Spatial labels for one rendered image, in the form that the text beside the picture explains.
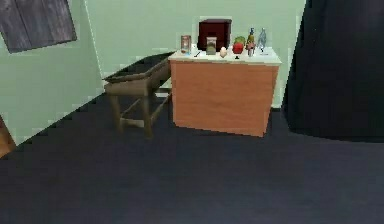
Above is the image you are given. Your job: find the orange wooden counter cabinet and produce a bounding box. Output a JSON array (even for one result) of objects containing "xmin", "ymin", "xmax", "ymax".
[{"xmin": 168, "ymin": 47, "xmax": 283, "ymax": 138}]

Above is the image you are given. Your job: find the brown wooden side table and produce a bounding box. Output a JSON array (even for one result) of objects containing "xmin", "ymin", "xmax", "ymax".
[{"xmin": 103, "ymin": 50, "xmax": 176, "ymax": 139}]

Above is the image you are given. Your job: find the clear glass jar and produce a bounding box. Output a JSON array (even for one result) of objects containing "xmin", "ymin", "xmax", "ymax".
[{"xmin": 180, "ymin": 34, "xmax": 192, "ymax": 56}]

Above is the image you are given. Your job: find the dark red box appliance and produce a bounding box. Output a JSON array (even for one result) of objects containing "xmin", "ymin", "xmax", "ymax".
[{"xmin": 197, "ymin": 18, "xmax": 233, "ymax": 53}]

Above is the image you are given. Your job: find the dark glass bottle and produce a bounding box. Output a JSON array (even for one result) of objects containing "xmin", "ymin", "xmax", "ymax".
[{"xmin": 247, "ymin": 27, "xmax": 256, "ymax": 51}]

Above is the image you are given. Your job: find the clear glass bottle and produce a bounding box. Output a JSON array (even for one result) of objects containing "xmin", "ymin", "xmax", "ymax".
[{"xmin": 256, "ymin": 27, "xmax": 268, "ymax": 53}]

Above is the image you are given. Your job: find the dark wood framed picture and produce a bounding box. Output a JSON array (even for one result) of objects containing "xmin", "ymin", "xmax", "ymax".
[{"xmin": 0, "ymin": 0, "xmax": 78, "ymax": 55}]

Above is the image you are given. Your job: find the brown wooden furniture piece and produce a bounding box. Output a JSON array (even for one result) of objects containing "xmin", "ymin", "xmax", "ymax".
[{"xmin": 0, "ymin": 114, "xmax": 17, "ymax": 159}]

